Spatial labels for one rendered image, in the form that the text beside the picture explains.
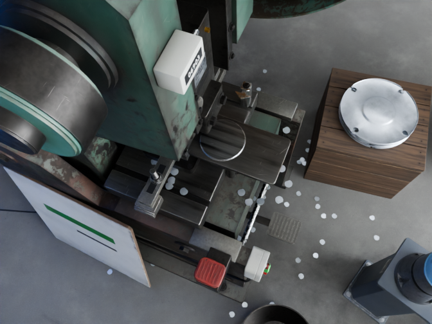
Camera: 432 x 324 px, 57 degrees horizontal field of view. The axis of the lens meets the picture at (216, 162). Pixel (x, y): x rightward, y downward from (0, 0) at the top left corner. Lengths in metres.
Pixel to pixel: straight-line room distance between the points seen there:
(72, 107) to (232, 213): 0.75
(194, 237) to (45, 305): 0.96
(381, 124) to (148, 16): 1.26
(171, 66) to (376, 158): 1.19
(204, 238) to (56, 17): 0.78
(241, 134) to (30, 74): 0.71
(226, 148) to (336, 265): 0.92
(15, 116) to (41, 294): 1.49
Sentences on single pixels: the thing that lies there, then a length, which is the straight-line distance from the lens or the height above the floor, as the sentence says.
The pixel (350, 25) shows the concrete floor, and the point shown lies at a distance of 2.41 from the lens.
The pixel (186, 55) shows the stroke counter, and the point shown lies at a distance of 0.52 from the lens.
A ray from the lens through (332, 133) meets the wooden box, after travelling 1.60.
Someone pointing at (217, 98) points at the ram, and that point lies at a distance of 0.92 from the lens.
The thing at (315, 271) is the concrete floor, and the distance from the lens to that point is 1.79.
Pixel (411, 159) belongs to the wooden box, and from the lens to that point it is 1.65.
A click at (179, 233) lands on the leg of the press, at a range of 1.16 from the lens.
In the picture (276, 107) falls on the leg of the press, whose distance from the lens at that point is 1.29.
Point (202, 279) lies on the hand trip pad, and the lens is 0.99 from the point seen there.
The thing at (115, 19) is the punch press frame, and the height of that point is 1.42.
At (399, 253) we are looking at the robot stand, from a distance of 1.41.
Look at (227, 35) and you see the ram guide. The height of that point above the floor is 1.11.
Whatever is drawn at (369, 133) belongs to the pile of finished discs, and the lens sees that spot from 1.60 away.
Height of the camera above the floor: 1.74
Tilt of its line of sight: 67 degrees down
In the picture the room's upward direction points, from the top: 8 degrees counter-clockwise
